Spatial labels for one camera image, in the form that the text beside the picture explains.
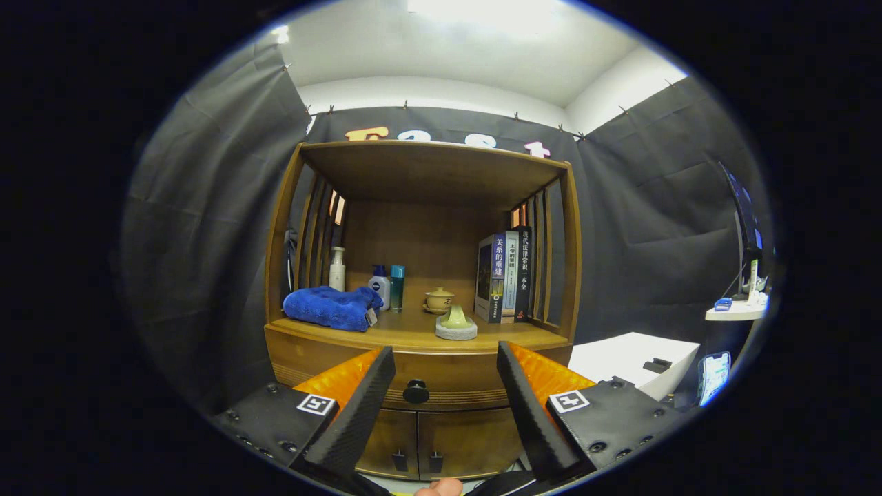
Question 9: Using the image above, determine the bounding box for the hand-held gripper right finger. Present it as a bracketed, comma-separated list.
[496, 341, 690, 496]

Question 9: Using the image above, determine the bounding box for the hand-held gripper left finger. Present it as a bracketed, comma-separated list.
[212, 346, 397, 496]

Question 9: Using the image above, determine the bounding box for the wooden drawer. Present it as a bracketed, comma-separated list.
[265, 327, 574, 412]

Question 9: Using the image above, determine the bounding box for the green ornament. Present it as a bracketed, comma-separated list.
[435, 304, 478, 341]

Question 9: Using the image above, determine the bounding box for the wooden cabinet door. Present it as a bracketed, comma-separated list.
[355, 408, 420, 481]
[417, 408, 526, 480]

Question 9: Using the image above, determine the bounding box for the wooden countertop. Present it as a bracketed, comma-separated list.
[267, 313, 573, 354]

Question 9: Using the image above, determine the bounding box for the wooden cabinet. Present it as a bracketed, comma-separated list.
[264, 140, 583, 482]

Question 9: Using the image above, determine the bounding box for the white box appliance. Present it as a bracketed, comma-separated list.
[568, 332, 701, 402]

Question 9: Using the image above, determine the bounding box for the blue towel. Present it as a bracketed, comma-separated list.
[283, 286, 384, 333]

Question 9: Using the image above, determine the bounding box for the white bottle with blue cap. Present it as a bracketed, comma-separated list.
[368, 265, 391, 311]

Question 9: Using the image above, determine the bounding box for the beige lidded teacup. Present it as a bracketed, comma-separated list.
[422, 287, 455, 315]

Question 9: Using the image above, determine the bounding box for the book with pale spine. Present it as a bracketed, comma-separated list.
[502, 230, 520, 323]

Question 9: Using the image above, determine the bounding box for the book with black spine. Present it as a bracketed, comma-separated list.
[513, 225, 533, 322]

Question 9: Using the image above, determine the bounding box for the book with blue spine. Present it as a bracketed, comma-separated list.
[475, 234, 507, 324]

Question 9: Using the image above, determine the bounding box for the smartphone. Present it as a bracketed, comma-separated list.
[698, 351, 731, 407]

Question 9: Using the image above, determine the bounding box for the white side shelf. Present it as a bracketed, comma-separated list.
[705, 296, 769, 322]

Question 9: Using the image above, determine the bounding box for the computer monitor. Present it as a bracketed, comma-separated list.
[717, 160, 764, 300]

